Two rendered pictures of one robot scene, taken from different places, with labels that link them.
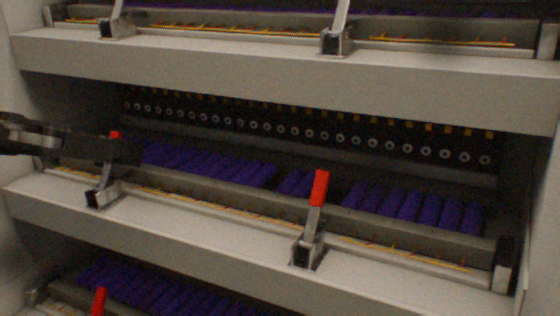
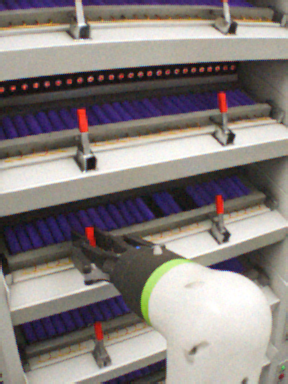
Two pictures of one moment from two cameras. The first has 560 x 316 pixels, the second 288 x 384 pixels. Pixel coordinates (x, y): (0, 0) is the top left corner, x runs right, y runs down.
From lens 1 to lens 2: 75 cm
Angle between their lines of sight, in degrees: 54
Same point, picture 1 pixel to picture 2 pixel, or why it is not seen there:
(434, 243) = (248, 203)
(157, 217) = not seen: hidden behind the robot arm
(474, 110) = (275, 152)
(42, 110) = not seen: outside the picture
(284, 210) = (187, 221)
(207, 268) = not seen: hidden behind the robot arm
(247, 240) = (189, 245)
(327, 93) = (227, 161)
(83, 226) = (91, 296)
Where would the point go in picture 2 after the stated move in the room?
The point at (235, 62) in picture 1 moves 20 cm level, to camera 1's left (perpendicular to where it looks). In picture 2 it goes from (187, 161) to (111, 199)
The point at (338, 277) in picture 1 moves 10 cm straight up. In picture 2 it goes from (237, 237) to (239, 190)
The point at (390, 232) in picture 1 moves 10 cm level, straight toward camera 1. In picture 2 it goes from (233, 207) to (271, 222)
